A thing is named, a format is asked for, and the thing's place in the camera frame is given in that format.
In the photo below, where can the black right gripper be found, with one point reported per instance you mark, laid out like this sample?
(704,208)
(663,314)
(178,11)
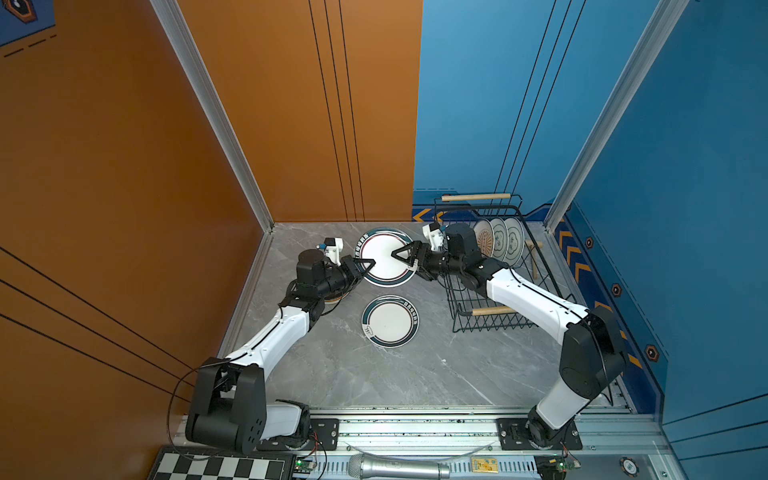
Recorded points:
(418,249)

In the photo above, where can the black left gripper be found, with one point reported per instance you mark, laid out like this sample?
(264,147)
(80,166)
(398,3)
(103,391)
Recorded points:
(354,277)

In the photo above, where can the white plate row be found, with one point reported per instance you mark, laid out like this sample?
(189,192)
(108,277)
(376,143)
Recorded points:
(378,245)
(484,237)
(390,321)
(516,238)
(500,238)

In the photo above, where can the black wire dish rack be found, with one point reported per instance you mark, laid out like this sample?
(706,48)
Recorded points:
(489,294)

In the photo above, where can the black plate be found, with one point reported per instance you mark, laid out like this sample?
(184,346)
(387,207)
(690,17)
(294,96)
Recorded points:
(334,299)

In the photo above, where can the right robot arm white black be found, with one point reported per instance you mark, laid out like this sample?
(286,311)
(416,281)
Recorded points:
(593,352)

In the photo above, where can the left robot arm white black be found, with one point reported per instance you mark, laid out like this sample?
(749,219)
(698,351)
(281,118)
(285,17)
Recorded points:
(229,410)

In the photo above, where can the silver microphone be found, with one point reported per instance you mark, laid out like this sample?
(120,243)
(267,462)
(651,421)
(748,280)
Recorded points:
(368,466)

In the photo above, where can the green circuit board left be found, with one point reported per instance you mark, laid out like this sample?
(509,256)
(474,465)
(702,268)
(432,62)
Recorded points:
(304,466)

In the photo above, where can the yellow label tag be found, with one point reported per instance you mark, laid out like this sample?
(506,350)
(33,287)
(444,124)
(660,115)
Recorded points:
(484,465)

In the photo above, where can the circuit board right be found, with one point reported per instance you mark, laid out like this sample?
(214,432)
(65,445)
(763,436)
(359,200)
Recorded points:
(556,468)

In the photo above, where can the checkerboard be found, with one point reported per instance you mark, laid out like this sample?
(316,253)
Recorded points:
(170,465)

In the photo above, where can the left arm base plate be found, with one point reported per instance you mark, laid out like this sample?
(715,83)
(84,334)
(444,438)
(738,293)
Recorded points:
(322,430)

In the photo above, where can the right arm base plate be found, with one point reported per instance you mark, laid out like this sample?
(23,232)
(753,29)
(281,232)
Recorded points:
(518,434)

